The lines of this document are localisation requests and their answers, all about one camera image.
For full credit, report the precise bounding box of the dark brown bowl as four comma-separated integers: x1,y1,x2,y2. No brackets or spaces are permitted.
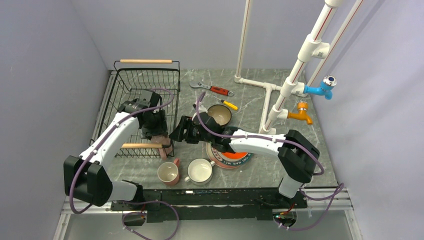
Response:
207,104,232,126

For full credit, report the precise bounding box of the black wire dish rack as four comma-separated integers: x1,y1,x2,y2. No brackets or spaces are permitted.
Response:
96,59,181,160

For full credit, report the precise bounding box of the white enamel cup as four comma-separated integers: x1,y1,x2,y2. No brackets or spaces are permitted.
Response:
184,158,215,185

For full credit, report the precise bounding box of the white pvc pipe frame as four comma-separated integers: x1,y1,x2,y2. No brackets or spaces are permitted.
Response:
233,0,365,136

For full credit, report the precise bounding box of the red handled adjustable wrench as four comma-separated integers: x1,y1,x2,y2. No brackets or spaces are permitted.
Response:
189,81,234,97

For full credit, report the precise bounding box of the orange bowl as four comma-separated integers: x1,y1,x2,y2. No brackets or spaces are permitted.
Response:
218,152,248,162

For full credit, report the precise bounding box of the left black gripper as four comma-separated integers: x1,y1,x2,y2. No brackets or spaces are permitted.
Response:
140,110,168,141

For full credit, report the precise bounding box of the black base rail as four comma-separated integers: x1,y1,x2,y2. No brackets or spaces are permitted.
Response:
111,187,308,223

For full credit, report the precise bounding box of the blue faucet tap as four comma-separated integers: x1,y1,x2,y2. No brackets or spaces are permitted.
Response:
303,75,337,100

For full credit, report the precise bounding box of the light pink mug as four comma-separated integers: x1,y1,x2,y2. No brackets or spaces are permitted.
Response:
151,135,173,161

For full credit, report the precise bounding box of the yellow handled screwdriver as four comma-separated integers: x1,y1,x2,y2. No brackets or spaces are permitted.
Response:
216,97,239,111

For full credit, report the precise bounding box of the beige pink plate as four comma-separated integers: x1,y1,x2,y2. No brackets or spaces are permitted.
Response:
205,143,253,169

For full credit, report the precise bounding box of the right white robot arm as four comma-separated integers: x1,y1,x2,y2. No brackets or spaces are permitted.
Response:
169,112,324,208

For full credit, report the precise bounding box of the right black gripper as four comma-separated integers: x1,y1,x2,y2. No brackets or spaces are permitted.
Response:
169,115,213,144

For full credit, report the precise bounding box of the salmon pink mug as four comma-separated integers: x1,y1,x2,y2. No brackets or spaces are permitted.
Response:
157,158,180,186

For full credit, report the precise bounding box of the orange faucet tap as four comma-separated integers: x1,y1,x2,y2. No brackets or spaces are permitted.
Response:
287,101,314,125

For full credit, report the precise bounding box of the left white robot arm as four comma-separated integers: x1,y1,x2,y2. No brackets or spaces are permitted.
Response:
63,88,175,214

